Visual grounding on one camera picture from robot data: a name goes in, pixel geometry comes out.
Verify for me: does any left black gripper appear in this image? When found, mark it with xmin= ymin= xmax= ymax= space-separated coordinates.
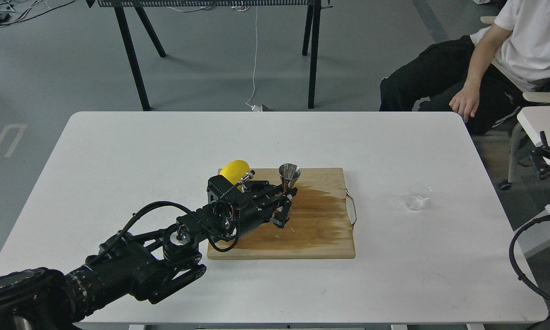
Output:
xmin=207 ymin=175 xmax=298 ymax=239

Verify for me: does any steel double jigger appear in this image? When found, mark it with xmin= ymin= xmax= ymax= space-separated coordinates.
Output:
xmin=278 ymin=163 xmax=301 ymax=193

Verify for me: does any clear glass measuring cup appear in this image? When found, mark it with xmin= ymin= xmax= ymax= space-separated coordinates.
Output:
xmin=404 ymin=181 xmax=433 ymax=211

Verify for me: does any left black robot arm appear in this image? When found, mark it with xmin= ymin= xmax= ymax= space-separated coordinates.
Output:
xmin=0 ymin=164 xmax=300 ymax=330

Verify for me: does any person's bare hand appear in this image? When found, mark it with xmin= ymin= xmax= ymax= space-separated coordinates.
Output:
xmin=448 ymin=85 xmax=480 ymax=123

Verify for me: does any yellow lemon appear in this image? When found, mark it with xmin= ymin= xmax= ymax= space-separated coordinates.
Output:
xmin=218 ymin=159 xmax=255 ymax=190

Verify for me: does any wooden cutting board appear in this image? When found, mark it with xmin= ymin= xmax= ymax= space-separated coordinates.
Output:
xmin=207 ymin=168 xmax=356 ymax=260

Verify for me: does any seated person white shirt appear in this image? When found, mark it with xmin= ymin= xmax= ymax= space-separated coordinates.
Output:
xmin=380 ymin=0 xmax=550 ymax=135

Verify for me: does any beige chair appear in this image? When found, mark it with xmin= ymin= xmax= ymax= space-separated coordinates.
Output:
xmin=479 ymin=16 xmax=550 ymax=191

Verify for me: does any white hanging cable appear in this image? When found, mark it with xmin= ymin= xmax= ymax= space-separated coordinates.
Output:
xmin=245 ymin=5 xmax=262 ymax=111

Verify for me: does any black metal frame table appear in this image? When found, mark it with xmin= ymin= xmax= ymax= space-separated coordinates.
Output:
xmin=86 ymin=0 xmax=335 ymax=111

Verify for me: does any cable bundle on floor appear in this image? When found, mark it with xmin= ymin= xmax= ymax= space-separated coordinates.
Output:
xmin=0 ymin=0 xmax=76 ymax=33

